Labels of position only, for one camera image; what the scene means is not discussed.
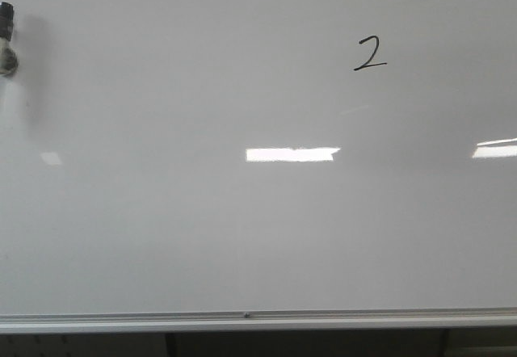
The white marker with black cap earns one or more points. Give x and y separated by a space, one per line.
9 58

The aluminium whiteboard tray rail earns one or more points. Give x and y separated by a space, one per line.
256 320

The white whiteboard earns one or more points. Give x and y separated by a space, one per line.
169 156

